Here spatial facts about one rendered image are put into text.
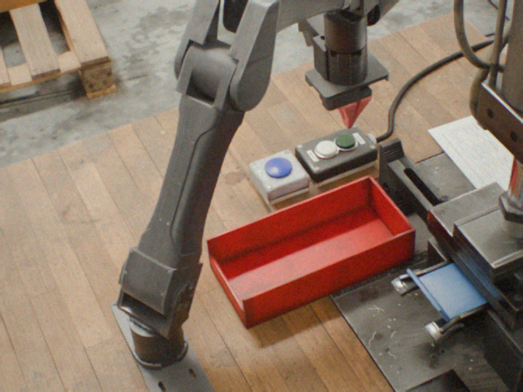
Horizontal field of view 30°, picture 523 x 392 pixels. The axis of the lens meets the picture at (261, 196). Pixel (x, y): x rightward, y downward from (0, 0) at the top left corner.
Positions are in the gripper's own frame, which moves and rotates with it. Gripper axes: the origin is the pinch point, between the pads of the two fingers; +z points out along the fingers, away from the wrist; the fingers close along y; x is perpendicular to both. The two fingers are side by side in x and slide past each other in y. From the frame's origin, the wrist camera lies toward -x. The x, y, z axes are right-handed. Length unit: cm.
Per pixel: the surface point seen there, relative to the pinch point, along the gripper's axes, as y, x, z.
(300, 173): 9.2, 2.6, 3.8
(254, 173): 14.9, -1.1, 4.0
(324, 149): 4.2, 0.5, 3.1
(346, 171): 2.1, 3.3, 6.3
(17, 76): 30, -152, 85
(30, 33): 20, -168, 83
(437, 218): 2.8, 27.5, -6.9
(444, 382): 10.3, 41.5, 4.6
